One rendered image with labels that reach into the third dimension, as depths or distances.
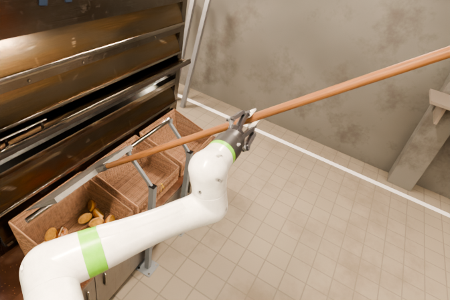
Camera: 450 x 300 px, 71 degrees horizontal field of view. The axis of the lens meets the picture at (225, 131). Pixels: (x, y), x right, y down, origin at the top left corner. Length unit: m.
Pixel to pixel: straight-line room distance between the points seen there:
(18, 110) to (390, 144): 4.22
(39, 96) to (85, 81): 0.32
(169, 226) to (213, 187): 0.16
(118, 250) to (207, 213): 0.24
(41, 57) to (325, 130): 3.85
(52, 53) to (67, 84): 0.24
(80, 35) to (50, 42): 0.20
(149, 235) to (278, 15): 4.00
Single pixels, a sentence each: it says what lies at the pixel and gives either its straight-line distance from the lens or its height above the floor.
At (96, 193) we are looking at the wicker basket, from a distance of 2.55.
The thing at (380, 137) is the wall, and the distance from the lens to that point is 4.78.
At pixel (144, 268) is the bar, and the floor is 0.01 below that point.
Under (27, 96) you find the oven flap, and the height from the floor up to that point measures 1.56.
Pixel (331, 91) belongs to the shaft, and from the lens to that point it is 1.04.
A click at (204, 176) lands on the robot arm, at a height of 1.97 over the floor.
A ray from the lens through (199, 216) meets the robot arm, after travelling 0.91.
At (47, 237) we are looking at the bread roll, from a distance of 2.45.
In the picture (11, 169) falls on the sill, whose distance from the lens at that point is 2.16.
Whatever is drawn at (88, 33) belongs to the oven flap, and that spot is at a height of 1.82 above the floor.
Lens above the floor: 2.54
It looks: 34 degrees down
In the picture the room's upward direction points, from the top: 12 degrees clockwise
